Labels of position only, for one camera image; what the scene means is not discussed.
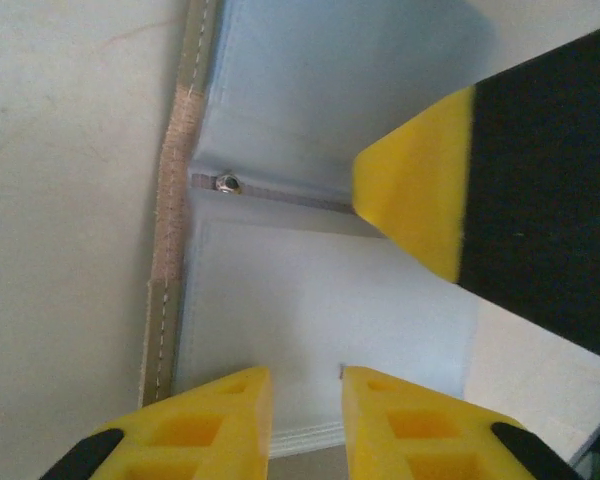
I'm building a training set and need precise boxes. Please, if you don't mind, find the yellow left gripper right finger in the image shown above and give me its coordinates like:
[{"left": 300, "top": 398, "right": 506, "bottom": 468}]
[{"left": 340, "top": 366, "right": 586, "bottom": 480}]

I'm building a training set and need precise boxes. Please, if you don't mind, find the grey leather card holder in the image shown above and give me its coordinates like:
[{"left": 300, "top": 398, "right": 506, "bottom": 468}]
[{"left": 137, "top": 0, "right": 481, "bottom": 459}]

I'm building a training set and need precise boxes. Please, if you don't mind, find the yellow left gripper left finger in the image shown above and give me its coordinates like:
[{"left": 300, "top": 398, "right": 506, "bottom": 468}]
[{"left": 39, "top": 365, "right": 273, "bottom": 480}]

